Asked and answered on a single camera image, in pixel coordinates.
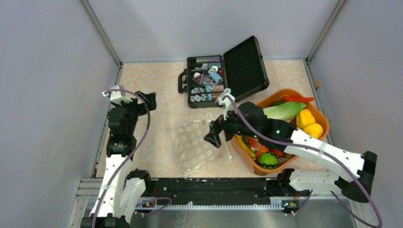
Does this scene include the toy red chili pepper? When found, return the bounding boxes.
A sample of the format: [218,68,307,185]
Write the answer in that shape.
[284,96,315,104]

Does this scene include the toy yellow banana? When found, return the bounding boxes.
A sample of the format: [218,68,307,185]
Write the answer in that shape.
[235,135,256,160]

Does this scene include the toy red apple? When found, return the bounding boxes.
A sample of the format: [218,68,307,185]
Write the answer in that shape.
[270,149,286,158]

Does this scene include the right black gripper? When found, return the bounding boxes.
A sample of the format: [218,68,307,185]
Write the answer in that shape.
[204,103,260,147]

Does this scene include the black poker chip case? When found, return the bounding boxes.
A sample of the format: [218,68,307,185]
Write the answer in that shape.
[178,36,269,108]

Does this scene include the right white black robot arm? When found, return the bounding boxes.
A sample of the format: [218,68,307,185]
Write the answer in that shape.
[203,102,377,203]

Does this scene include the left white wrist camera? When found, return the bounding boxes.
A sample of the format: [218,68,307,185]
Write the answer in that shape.
[102,85,132,105]

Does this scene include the clear zip top bag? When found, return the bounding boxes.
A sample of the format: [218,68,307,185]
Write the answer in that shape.
[172,113,233,178]

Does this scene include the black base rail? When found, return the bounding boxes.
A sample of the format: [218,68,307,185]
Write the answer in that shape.
[142,178,309,206]

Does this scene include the toy watermelon slice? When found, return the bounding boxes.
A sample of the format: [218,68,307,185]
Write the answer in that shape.
[248,137,261,152]

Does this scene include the orange plastic basket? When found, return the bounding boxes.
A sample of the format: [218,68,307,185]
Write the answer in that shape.
[230,88,330,176]

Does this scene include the toy yellow bell pepper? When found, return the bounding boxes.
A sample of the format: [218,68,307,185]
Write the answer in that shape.
[296,109,316,129]

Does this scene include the toy green white cabbage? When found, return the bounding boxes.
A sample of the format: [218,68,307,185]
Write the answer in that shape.
[263,102,307,121]

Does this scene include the toy orange fruit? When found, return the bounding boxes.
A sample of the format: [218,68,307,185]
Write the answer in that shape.
[254,145,269,159]

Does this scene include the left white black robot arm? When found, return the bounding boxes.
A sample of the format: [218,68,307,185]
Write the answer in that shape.
[80,89,157,228]

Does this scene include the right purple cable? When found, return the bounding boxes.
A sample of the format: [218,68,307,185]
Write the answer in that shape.
[222,95,383,228]

